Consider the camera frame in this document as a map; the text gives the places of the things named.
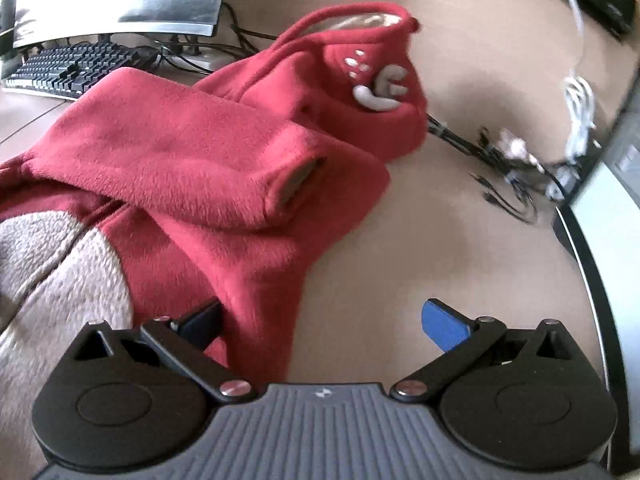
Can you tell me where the bundle of black cables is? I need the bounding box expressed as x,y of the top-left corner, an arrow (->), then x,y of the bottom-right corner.
425,113 -> 581,225

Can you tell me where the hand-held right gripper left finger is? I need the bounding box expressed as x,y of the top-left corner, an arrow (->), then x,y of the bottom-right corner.
74,299 -> 254,404

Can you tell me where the white black-edged panel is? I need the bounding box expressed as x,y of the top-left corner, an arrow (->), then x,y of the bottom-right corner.
552,105 -> 640,476

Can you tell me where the white cable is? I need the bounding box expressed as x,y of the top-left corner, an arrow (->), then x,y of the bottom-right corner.
540,0 -> 599,161

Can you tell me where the black keyboard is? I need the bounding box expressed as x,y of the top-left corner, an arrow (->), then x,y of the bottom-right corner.
1,42 -> 157,101

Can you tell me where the red fleece hoodie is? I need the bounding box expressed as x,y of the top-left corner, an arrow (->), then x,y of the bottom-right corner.
0,3 -> 429,480

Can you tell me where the white power strip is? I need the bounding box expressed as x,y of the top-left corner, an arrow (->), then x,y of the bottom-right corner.
159,48 -> 241,72

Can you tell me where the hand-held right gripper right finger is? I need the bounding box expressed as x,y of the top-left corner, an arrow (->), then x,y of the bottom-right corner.
390,299 -> 574,404

